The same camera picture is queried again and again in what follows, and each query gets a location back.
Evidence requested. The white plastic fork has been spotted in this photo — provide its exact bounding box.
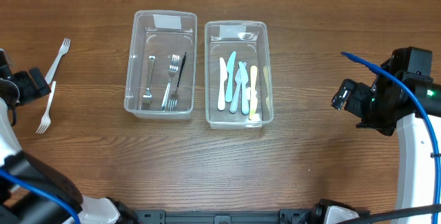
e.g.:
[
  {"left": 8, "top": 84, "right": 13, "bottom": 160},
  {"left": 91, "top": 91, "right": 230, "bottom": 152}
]
[{"left": 36, "top": 81, "right": 57, "bottom": 134}]

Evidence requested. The yellow plastic knife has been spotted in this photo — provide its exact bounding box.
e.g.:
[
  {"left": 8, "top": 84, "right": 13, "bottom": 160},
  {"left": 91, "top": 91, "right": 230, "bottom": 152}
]
[{"left": 249, "top": 65, "right": 258, "bottom": 121}]

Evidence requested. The white plastic knife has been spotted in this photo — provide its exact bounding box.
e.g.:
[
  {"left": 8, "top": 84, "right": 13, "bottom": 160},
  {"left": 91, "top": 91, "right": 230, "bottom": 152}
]
[
  {"left": 238, "top": 61, "right": 249, "bottom": 115},
  {"left": 217, "top": 57, "right": 227, "bottom": 111}
]

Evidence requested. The light blue plastic knife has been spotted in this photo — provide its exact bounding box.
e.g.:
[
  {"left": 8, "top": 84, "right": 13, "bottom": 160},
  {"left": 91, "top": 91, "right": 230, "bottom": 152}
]
[{"left": 229, "top": 69, "right": 242, "bottom": 114}]

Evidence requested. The thick handled metal fork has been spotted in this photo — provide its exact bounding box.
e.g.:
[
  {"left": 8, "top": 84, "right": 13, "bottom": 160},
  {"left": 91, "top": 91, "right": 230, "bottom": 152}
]
[{"left": 141, "top": 55, "right": 156, "bottom": 110}]

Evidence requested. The dark handled metal fork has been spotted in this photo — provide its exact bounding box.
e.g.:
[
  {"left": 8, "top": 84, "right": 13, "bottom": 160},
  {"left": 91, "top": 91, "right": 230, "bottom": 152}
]
[{"left": 169, "top": 52, "right": 187, "bottom": 111}]

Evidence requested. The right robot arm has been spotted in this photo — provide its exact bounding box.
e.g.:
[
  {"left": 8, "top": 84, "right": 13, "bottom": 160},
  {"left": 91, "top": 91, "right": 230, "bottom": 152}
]
[{"left": 331, "top": 47, "right": 440, "bottom": 223}]

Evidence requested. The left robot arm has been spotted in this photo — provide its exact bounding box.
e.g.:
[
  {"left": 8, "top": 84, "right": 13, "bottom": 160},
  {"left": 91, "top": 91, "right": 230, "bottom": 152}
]
[{"left": 1, "top": 52, "right": 140, "bottom": 224}]

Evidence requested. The right clear plastic container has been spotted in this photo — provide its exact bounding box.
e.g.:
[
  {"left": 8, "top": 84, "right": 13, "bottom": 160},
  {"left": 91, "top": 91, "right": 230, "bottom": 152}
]
[{"left": 205, "top": 20, "right": 274, "bottom": 129}]

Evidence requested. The clear plastic container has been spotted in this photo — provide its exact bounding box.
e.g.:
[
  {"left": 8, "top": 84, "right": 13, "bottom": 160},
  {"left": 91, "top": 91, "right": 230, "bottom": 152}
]
[
  {"left": 124, "top": 10, "right": 198, "bottom": 119},
  {"left": 205, "top": 20, "right": 274, "bottom": 129}
]

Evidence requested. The left clear plastic container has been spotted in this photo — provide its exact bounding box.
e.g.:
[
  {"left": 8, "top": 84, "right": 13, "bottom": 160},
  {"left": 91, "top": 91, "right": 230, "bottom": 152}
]
[{"left": 124, "top": 10, "right": 198, "bottom": 119}]

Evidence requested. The light blue plastic fork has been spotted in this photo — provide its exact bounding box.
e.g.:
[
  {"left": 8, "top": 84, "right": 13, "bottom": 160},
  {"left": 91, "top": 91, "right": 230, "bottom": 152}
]
[{"left": 45, "top": 38, "right": 70, "bottom": 85}]

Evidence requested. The right blue cable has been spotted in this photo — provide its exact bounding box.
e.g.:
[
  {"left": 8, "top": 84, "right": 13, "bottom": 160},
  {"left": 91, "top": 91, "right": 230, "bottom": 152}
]
[{"left": 340, "top": 51, "right": 441, "bottom": 206}]

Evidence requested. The blue cable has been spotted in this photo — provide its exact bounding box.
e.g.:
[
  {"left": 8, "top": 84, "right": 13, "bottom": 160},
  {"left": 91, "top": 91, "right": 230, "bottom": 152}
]
[
  {"left": 340, "top": 51, "right": 441, "bottom": 206},
  {"left": 0, "top": 168, "right": 82, "bottom": 224}
]

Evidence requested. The left blue cable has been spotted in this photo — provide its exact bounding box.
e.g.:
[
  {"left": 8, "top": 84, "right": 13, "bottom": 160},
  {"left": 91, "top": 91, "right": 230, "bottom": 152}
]
[{"left": 0, "top": 168, "right": 82, "bottom": 224}]

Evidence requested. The black corrugated hose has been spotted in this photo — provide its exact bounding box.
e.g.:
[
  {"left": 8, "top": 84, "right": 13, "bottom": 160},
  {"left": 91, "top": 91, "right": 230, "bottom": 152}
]
[{"left": 344, "top": 203, "right": 441, "bottom": 224}]

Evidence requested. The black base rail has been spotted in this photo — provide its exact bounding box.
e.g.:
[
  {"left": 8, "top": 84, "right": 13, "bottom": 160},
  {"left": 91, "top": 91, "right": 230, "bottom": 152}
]
[{"left": 134, "top": 199, "right": 371, "bottom": 224}]

